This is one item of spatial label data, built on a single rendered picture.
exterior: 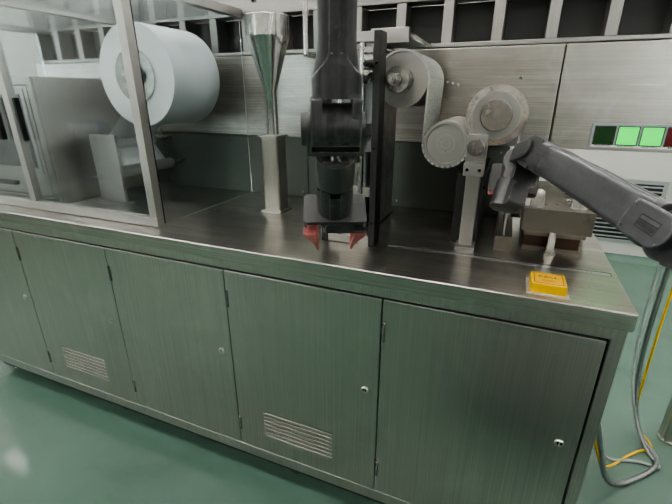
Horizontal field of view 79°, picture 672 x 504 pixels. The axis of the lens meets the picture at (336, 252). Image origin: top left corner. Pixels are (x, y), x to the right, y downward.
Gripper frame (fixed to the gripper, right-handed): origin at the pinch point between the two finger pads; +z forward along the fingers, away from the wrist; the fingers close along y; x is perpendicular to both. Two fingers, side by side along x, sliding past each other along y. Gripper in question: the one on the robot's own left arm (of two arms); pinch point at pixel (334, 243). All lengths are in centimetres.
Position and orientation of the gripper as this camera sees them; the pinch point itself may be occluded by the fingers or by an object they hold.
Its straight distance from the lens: 73.7
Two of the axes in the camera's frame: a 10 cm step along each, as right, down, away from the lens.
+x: 0.2, 7.7, -6.3
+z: -0.1, 6.3, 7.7
